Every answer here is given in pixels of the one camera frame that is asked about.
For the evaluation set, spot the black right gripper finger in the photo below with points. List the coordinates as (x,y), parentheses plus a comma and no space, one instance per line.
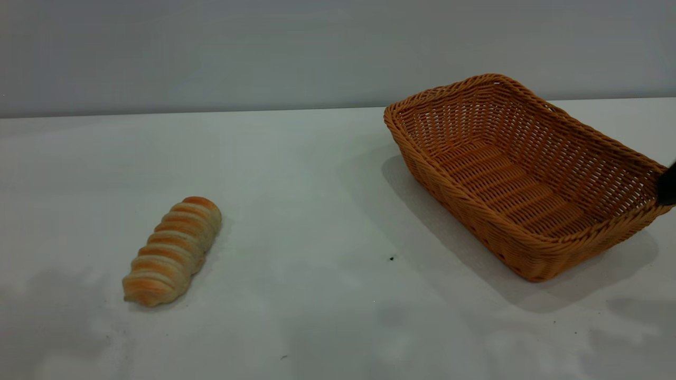
(668,187)

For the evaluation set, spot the orange woven wicker basket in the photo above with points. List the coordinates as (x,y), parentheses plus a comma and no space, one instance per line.
(507,184)

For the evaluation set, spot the striped twisted bread roll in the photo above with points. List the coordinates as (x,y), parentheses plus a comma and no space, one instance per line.
(171,253)

